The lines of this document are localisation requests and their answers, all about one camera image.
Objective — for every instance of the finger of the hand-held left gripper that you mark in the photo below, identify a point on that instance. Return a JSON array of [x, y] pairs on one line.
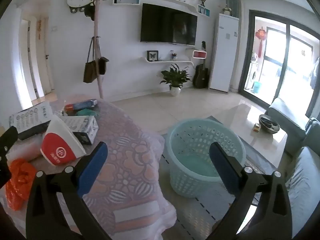
[[5, 140]]

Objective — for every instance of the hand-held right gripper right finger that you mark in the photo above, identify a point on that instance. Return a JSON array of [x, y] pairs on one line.
[[222, 166]]

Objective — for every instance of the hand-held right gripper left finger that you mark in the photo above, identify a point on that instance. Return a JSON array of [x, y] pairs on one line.
[[92, 166]]

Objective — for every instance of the white plastic wrap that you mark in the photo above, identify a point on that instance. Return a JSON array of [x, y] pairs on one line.
[[25, 148]]

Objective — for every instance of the red and white packet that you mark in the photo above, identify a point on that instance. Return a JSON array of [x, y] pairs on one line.
[[60, 150]]

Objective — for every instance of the white patterned packet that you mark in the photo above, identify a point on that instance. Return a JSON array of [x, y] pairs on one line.
[[32, 115]]

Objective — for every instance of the orange plastic bag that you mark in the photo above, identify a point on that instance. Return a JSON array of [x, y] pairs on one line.
[[20, 180]]

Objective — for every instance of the white and blue carton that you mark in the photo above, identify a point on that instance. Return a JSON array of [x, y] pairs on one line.
[[80, 125]]

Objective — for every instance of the turquoise plastic laundry basket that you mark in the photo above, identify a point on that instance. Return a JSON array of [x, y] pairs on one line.
[[190, 135]]

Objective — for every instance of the green plastic bag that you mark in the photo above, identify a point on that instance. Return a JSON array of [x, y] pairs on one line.
[[86, 112]]

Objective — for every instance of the red and blue box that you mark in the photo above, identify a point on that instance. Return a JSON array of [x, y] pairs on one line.
[[82, 103]]

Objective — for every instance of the glossy coffee table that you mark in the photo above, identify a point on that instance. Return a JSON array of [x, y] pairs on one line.
[[240, 120]]

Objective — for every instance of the small cardboard box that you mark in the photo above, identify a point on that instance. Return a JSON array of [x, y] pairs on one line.
[[256, 127]]

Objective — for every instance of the metal bowl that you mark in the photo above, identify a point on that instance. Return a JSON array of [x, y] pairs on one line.
[[268, 125]]

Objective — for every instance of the grey sofa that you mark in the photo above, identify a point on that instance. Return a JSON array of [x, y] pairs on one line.
[[305, 180]]

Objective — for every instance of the white room door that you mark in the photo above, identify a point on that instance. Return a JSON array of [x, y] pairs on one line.
[[48, 67]]

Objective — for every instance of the blue bucket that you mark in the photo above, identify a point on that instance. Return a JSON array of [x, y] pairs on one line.
[[256, 87]]

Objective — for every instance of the black guitar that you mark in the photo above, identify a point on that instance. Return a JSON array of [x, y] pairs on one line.
[[200, 77]]

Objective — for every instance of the brown hanging bag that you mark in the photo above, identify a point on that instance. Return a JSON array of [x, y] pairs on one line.
[[90, 72]]

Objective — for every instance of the white washing machine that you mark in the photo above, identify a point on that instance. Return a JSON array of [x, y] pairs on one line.
[[254, 73]]

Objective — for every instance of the black hanging bag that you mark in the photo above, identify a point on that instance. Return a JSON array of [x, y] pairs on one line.
[[102, 66]]

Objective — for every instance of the potted green plant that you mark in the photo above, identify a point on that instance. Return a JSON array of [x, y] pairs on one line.
[[175, 77]]

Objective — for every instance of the white refrigerator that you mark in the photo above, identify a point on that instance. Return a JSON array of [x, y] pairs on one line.
[[223, 55]]

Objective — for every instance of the white kettle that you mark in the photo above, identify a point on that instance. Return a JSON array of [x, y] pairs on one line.
[[254, 58]]

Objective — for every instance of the red and white cube shelf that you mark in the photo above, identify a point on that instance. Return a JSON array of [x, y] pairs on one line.
[[199, 54]]

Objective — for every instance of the red door decoration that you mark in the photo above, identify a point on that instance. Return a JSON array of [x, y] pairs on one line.
[[40, 30]]

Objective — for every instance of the small flower vase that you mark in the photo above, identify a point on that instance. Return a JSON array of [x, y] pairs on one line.
[[174, 57]]

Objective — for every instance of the black sliding glass door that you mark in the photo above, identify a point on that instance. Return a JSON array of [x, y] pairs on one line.
[[285, 62]]

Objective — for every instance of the pink coat rack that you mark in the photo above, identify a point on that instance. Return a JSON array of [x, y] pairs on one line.
[[96, 42]]

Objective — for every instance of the framed butterfly picture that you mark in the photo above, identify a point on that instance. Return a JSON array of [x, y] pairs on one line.
[[152, 56]]

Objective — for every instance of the dark hanging clothes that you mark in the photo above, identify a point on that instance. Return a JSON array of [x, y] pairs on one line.
[[315, 75]]

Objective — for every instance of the red knot decoration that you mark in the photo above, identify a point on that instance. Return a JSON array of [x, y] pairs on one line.
[[261, 36]]

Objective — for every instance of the flower ornament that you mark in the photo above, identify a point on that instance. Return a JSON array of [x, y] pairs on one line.
[[226, 10]]

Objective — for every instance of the small white box shelf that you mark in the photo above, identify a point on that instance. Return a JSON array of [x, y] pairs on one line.
[[203, 10]]

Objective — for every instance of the grey curtain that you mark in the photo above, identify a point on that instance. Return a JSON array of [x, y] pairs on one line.
[[233, 5]]

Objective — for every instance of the white low wall shelf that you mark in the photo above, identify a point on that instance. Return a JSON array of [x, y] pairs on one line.
[[170, 62]]

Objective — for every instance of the wall-mounted television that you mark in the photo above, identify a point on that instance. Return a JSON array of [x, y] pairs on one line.
[[168, 25]]

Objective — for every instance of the white curved wall shelf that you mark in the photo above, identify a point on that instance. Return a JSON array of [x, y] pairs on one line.
[[175, 1]]

